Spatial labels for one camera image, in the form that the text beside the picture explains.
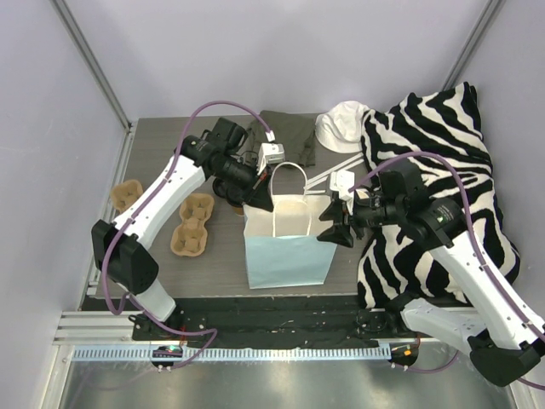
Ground light blue paper bag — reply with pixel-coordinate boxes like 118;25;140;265
244;184;336;290

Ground brown cardboard cup carrier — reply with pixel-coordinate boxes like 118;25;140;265
170;193;215;257

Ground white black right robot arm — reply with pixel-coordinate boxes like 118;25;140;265
318;159;544;387

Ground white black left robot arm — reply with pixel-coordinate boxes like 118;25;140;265
91;118;281;340

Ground white paper straws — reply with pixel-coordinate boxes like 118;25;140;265
304;153;364;193

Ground olive green folded cloth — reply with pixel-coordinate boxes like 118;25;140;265
260;110;316;167

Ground white bucket hat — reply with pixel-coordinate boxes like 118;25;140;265
315;101;370;154

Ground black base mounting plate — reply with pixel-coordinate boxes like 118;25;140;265
129;295;416;349

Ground zebra striped blanket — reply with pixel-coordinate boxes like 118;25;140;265
358;83;521;308

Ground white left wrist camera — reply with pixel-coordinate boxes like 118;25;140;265
257;143;285;175

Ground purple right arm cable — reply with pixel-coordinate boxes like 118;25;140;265
348;151;545;389

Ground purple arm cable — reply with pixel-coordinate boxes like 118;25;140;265
348;151;545;389
100;100;276;368

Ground white slotted cable duct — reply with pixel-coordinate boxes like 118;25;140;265
72;343;391;362

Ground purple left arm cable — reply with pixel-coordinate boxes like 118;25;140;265
100;100;276;368

